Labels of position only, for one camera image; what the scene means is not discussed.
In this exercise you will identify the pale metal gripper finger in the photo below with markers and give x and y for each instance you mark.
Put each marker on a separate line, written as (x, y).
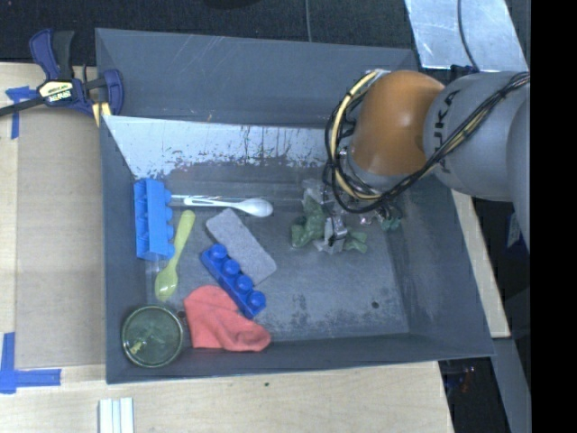
(314, 191)
(335, 233)

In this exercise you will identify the green toy animal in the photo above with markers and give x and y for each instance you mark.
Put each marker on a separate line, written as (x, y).
(308, 230)

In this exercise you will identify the grey metal bin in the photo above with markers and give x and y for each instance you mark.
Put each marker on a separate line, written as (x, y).
(315, 287)

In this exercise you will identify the white plastic spoon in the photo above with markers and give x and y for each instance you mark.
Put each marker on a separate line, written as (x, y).
(254, 206)

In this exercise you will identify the grey sponge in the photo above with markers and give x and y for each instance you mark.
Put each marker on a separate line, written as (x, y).
(243, 246)

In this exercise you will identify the dark blue building block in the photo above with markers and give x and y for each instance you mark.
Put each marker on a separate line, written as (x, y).
(234, 280)

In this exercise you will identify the red cloth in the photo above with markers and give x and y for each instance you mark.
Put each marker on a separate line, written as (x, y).
(216, 323)

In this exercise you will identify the yellow-green plastic spoon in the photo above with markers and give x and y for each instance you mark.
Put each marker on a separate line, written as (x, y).
(173, 260)

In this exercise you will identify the light blue building block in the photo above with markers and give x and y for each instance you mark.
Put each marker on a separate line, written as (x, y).
(153, 223)

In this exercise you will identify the green round glass dish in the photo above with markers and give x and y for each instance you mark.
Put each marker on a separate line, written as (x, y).
(152, 336)

